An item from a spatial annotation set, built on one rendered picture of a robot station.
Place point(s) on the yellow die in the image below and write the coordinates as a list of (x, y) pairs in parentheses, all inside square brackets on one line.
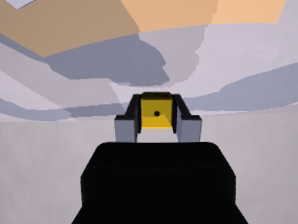
[(156, 109)]

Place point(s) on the white die with black pips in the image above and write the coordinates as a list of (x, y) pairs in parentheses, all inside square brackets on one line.
[(20, 3)]

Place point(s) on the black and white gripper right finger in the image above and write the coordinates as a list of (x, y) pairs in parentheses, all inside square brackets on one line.
[(186, 126)]

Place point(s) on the peach flat mat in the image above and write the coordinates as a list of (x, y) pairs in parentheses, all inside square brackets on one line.
[(47, 27)]

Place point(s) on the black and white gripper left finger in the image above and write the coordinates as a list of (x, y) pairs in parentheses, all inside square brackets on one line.
[(125, 125)]

